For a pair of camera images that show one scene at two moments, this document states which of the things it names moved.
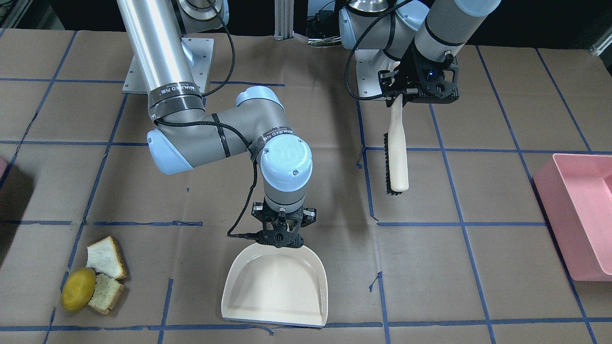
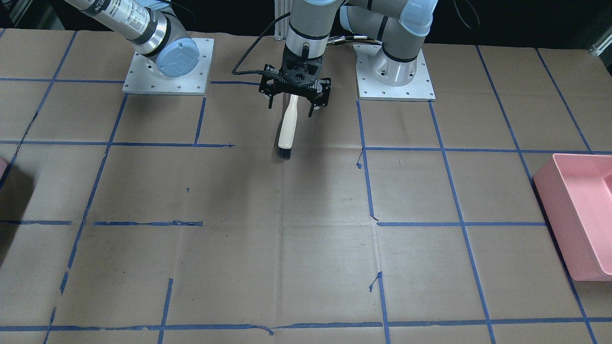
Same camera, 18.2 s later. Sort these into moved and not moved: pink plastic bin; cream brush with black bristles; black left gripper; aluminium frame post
Moved: black left gripper; cream brush with black bristles
Not moved: pink plastic bin; aluminium frame post
